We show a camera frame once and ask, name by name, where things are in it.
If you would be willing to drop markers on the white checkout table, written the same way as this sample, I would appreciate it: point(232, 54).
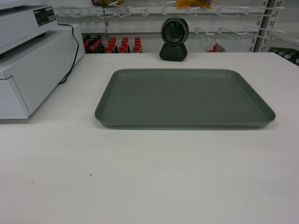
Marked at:
point(61, 166)

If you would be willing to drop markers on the black round barcode scanner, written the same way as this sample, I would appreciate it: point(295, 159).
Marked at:
point(174, 33)

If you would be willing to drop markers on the grey rectangular serving tray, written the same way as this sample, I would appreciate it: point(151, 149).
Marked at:
point(181, 99)

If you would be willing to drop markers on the white cash register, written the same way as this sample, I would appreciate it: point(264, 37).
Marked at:
point(23, 20)

